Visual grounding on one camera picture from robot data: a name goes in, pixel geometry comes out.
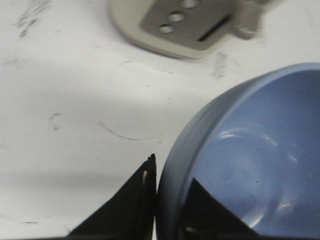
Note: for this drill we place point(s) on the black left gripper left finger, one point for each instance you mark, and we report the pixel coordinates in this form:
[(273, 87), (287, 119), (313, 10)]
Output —
[(129, 214)]

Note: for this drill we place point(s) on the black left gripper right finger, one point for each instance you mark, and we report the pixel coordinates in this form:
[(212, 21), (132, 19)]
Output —
[(204, 218)]

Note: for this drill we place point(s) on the blue bowl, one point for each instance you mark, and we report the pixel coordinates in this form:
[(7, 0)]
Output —
[(256, 150)]

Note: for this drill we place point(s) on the cream two-slot toaster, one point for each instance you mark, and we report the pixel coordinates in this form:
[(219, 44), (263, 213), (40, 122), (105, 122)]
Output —
[(186, 29)]

